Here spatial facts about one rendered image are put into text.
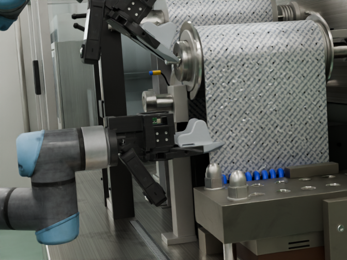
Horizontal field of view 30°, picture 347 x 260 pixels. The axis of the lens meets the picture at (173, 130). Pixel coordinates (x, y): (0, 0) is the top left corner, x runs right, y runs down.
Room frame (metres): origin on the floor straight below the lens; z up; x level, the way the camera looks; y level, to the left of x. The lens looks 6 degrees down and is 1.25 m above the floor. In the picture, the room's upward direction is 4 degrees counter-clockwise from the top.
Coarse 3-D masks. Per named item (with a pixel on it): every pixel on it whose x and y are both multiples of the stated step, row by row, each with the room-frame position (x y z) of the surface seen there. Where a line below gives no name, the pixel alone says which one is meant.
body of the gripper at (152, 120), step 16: (144, 112) 1.17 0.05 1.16; (160, 112) 1.18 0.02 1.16; (112, 128) 1.10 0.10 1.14; (128, 128) 1.11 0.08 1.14; (144, 128) 1.11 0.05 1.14; (160, 128) 1.12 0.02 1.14; (112, 144) 1.09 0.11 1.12; (128, 144) 1.11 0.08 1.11; (144, 144) 1.12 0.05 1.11; (160, 144) 1.12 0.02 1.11; (112, 160) 1.09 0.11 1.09; (144, 160) 1.12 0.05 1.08; (160, 160) 1.11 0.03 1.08
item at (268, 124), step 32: (224, 96) 1.17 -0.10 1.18; (256, 96) 1.18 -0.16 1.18; (288, 96) 1.20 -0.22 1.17; (320, 96) 1.21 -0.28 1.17; (224, 128) 1.17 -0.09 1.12; (256, 128) 1.18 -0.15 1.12; (288, 128) 1.20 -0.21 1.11; (320, 128) 1.21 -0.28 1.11; (224, 160) 1.17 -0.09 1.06; (256, 160) 1.18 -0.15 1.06; (288, 160) 1.20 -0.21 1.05; (320, 160) 1.21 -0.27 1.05
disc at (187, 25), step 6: (186, 24) 1.21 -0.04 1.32; (192, 24) 1.19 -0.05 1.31; (180, 30) 1.26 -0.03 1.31; (192, 30) 1.18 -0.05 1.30; (180, 36) 1.26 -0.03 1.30; (192, 36) 1.18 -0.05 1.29; (198, 42) 1.15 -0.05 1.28; (198, 48) 1.15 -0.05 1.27; (198, 54) 1.15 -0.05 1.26; (198, 60) 1.15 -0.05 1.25; (198, 66) 1.15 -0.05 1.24; (198, 72) 1.15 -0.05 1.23; (198, 78) 1.16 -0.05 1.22; (198, 84) 1.16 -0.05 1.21; (192, 90) 1.20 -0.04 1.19; (198, 90) 1.17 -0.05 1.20; (192, 96) 1.20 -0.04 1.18
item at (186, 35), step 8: (184, 32) 1.22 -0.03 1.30; (184, 40) 1.23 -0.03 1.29; (192, 40) 1.18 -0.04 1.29; (192, 48) 1.17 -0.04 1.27; (200, 48) 1.17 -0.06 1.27; (192, 56) 1.18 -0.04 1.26; (192, 72) 1.18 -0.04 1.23; (192, 80) 1.19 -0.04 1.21; (192, 88) 1.19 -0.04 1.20; (200, 88) 1.20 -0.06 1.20
